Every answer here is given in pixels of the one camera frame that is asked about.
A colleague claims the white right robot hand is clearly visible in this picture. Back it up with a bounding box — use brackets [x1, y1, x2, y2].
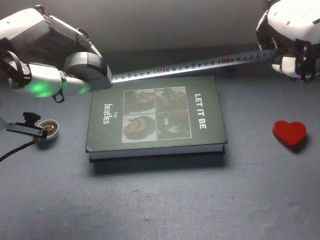
[255, 0, 320, 83]

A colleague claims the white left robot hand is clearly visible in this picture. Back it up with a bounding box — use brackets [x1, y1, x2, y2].
[0, 4, 103, 103]

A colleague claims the grey black tape measure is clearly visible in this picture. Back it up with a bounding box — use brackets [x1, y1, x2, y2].
[63, 48, 286, 91]

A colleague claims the black hardcover Beatles book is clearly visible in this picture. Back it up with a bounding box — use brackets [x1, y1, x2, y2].
[85, 74, 229, 163]

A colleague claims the small bowl with spoon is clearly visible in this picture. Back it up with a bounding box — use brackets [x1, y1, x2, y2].
[37, 119, 60, 141]

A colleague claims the red heart block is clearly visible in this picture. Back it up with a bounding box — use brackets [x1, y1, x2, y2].
[271, 120, 308, 151]

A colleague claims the grey tablecloth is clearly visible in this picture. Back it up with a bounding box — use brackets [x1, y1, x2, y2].
[0, 43, 320, 240]

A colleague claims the thin black cable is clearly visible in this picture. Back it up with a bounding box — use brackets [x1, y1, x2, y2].
[0, 139, 37, 163]

